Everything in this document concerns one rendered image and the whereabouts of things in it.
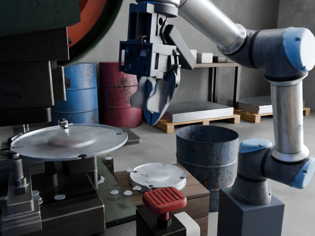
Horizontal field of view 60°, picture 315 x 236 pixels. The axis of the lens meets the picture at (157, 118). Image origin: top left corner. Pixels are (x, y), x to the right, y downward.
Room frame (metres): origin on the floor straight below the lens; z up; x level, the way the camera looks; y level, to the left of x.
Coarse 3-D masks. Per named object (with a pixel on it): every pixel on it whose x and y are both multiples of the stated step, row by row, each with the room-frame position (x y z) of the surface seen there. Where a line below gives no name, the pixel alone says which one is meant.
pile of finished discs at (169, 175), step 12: (144, 168) 1.39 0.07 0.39; (156, 168) 1.39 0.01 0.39; (168, 168) 1.39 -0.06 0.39; (180, 168) 1.39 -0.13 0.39; (132, 180) 1.25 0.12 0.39; (144, 180) 1.25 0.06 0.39; (156, 180) 1.25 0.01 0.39; (168, 180) 1.25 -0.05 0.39; (180, 180) 1.25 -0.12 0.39; (144, 192) 1.18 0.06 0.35
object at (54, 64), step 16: (0, 64) 0.56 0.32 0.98; (16, 64) 0.57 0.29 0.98; (32, 64) 0.59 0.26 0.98; (48, 64) 0.60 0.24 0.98; (0, 80) 0.56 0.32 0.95; (16, 80) 0.57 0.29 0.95; (32, 80) 0.58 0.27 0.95; (48, 80) 0.60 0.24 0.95; (64, 80) 0.64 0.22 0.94; (0, 96) 0.56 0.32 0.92; (16, 96) 0.57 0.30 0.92; (32, 96) 0.58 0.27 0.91; (48, 96) 0.60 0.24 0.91; (64, 96) 0.64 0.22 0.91
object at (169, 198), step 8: (152, 192) 0.45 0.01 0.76; (160, 192) 0.45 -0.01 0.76; (168, 192) 0.45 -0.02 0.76; (176, 192) 0.45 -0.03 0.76; (144, 200) 0.43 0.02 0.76; (152, 200) 0.42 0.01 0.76; (160, 200) 0.42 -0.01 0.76; (168, 200) 0.42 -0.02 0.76; (176, 200) 0.42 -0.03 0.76; (184, 200) 0.42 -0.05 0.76; (152, 208) 0.40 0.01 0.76; (160, 208) 0.40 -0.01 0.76; (168, 208) 0.41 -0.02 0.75; (176, 208) 0.41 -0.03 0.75; (160, 216) 0.43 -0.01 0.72; (168, 216) 0.43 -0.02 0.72
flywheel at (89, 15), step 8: (80, 0) 1.07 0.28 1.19; (88, 0) 1.04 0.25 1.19; (96, 0) 1.06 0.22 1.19; (104, 0) 1.07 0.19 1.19; (80, 8) 1.05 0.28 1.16; (88, 8) 1.04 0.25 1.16; (96, 8) 1.06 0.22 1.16; (88, 16) 1.04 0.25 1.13; (96, 16) 1.06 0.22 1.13; (80, 24) 1.03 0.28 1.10; (88, 24) 1.04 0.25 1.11; (72, 32) 1.02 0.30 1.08; (80, 32) 1.03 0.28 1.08; (72, 40) 1.02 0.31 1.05
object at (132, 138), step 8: (120, 128) 0.80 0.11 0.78; (128, 136) 0.72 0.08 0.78; (136, 136) 0.72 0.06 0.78; (128, 144) 0.68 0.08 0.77; (72, 160) 0.64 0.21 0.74; (80, 160) 0.65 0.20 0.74; (88, 160) 0.66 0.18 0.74; (96, 160) 0.67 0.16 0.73; (64, 168) 0.66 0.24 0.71; (72, 168) 0.64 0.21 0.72; (80, 168) 0.65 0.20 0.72; (88, 168) 0.66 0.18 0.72; (96, 168) 0.67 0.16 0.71; (96, 176) 0.67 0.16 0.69; (96, 184) 0.66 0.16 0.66
